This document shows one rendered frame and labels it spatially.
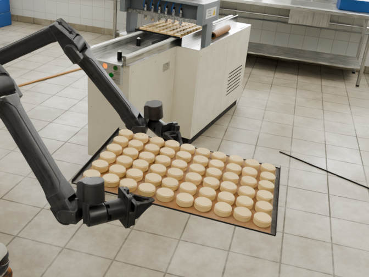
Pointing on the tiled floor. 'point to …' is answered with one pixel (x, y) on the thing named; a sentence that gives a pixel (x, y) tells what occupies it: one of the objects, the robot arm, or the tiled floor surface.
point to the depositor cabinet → (207, 80)
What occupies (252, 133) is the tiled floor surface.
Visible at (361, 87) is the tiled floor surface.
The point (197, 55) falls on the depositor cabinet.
